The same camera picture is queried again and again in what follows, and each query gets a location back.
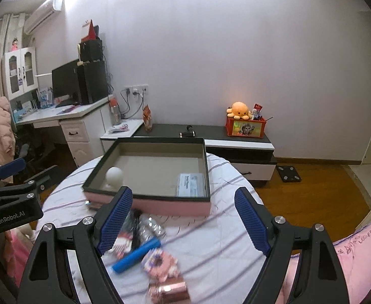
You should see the blue rectangular box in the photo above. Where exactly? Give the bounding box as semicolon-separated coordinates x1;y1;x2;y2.
112;237;161;274

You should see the pink bed quilt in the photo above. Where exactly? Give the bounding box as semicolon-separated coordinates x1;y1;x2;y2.
280;211;371;304

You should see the white desk with drawers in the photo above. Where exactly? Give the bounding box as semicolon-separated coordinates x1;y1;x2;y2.
15;96;112;167

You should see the black computer monitor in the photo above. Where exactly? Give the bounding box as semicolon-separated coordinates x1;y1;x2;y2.
52;59;79;107

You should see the white glass door cabinet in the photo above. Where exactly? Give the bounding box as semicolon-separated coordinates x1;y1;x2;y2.
2;47;39;100

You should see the white round ball lamp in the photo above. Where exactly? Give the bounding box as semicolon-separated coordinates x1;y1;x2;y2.
105;167;124;191

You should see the striped white tablecloth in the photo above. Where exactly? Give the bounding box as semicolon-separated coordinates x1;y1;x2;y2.
35;154;266;303

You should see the clear plastic plug case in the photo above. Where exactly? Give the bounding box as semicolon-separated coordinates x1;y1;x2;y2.
120;210;166;244

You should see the black bathroom scale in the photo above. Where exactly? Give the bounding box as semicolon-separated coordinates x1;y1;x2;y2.
276;165;301;183

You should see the pink white block figure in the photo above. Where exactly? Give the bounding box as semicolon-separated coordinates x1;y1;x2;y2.
141;249;180;283

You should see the black computer tower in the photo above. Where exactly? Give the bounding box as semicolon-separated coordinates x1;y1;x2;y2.
76;61;109;105

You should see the clear water bottle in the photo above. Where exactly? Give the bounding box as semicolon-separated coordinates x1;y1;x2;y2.
109;97;122;126

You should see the rose gold metal tin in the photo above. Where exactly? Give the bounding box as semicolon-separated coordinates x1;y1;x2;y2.
149;277;191;303

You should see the black printer on tower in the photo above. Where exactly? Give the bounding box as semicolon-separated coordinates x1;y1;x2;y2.
79;39;103;63

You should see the orange snack bag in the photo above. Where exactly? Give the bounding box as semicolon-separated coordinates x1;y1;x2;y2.
142;105;153;132

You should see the white air conditioner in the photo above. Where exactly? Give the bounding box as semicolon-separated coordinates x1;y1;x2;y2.
24;0;64;35

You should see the black white tv cabinet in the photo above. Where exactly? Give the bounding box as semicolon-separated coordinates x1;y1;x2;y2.
100;124;277;187

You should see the pink black shallow box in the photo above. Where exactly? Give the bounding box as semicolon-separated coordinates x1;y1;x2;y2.
83;137;211;217

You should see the clear wrapped small pack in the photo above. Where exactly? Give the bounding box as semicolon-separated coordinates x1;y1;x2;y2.
177;173;206;198

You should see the red toy storage box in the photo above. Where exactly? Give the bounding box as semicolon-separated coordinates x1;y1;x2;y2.
225;117;266;139

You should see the black small speaker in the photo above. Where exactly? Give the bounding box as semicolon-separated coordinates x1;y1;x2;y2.
179;125;196;138

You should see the orange octopus plush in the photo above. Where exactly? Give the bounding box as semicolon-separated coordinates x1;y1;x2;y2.
226;102;252;120

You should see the white wall socket strip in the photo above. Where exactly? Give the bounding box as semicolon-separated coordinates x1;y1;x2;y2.
125;84;149;96

